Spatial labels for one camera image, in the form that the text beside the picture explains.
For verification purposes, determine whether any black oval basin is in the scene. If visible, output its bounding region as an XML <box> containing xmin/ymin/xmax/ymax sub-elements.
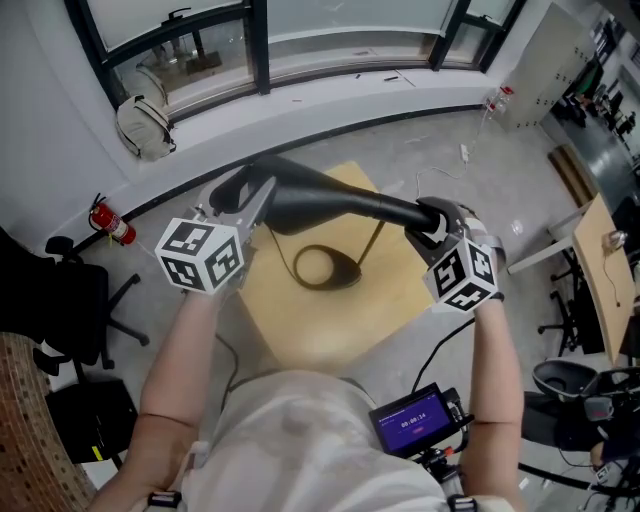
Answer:
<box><xmin>531</xmin><ymin>359</ymin><xmax>605</xmax><ymax>402</ymax></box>

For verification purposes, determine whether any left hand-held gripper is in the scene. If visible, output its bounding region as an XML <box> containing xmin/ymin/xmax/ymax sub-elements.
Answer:
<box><xmin>154</xmin><ymin>166</ymin><xmax>279</xmax><ymax>297</ymax></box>

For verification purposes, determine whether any black desk lamp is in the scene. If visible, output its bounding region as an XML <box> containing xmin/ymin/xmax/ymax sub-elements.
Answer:
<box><xmin>252</xmin><ymin>153</ymin><xmax>441</xmax><ymax>292</ymax></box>

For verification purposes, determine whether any wooden work table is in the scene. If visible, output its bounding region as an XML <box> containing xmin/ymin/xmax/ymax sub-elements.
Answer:
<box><xmin>506</xmin><ymin>192</ymin><xmax>640</xmax><ymax>367</ymax></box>

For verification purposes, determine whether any wooden step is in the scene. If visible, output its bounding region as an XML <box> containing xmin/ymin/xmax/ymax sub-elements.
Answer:
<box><xmin>547</xmin><ymin>143</ymin><xmax>600</xmax><ymax>207</ymax></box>

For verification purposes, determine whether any black flat case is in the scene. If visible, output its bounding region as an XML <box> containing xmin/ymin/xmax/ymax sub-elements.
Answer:
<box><xmin>43</xmin><ymin>378</ymin><xmax>140</xmax><ymax>467</ymax></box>

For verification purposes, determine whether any person's right forearm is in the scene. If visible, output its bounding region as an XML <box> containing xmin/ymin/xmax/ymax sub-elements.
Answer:
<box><xmin>469</xmin><ymin>297</ymin><xmax>527</xmax><ymax>434</ymax></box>

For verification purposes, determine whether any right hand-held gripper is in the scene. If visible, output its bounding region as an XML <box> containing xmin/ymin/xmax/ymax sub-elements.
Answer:
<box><xmin>402</xmin><ymin>196</ymin><xmax>510</xmax><ymax>315</ymax></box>

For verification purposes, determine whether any beige backpack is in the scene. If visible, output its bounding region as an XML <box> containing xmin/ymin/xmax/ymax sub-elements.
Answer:
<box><xmin>115</xmin><ymin>94</ymin><xmax>178</xmax><ymax>163</ymax></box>

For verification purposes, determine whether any red fire extinguisher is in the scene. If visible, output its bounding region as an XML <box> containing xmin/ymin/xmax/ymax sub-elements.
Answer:
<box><xmin>88</xmin><ymin>193</ymin><xmax>138</xmax><ymax>247</ymax></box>

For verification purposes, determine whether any grey locker cabinet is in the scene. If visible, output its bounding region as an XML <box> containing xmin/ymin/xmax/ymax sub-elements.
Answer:
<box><xmin>503</xmin><ymin>1</ymin><xmax>600</xmax><ymax>132</ymax></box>

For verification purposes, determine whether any black-framed window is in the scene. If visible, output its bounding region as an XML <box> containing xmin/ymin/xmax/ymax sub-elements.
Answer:
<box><xmin>63</xmin><ymin>0</ymin><xmax>527</xmax><ymax>124</ymax></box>

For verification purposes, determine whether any person's left forearm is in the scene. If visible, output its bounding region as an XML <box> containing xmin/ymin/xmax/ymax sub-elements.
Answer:
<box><xmin>137</xmin><ymin>287</ymin><xmax>237</xmax><ymax>434</ymax></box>

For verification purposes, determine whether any black office chair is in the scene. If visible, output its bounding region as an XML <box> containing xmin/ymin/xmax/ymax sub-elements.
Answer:
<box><xmin>31</xmin><ymin>235</ymin><xmax>151</xmax><ymax>372</ymax></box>
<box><xmin>536</xmin><ymin>247</ymin><xmax>610</xmax><ymax>357</ymax></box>

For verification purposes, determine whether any white power cable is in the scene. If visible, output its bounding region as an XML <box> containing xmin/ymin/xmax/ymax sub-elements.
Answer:
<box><xmin>414</xmin><ymin>107</ymin><xmax>494</xmax><ymax>182</ymax></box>

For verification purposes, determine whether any thin black cable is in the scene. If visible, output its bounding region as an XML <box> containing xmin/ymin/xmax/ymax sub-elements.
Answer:
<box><xmin>601</xmin><ymin>247</ymin><xmax>625</xmax><ymax>308</ymax></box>

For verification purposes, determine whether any black timer screen device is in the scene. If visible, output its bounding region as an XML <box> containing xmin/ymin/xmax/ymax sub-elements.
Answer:
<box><xmin>368</xmin><ymin>381</ymin><xmax>475</xmax><ymax>460</ymax></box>

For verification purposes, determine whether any white roller blind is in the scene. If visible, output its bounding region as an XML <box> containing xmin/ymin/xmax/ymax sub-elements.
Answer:
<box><xmin>267</xmin><ymin>0</ymin><xmax>460</xmax><ymax>49</ymax></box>

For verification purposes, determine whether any person's white t-shirt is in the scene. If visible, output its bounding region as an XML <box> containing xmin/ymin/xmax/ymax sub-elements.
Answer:
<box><xmin>172</xmin><ymin>368</ymin><xmax>454</xmax><ymax>512</ymax></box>

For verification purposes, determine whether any thin dark strap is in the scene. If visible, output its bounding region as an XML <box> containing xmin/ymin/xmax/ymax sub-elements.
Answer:
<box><xmin>266</xmin><ymin>224</ymin><xmax>302</xmax><ymax>284</ymax></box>

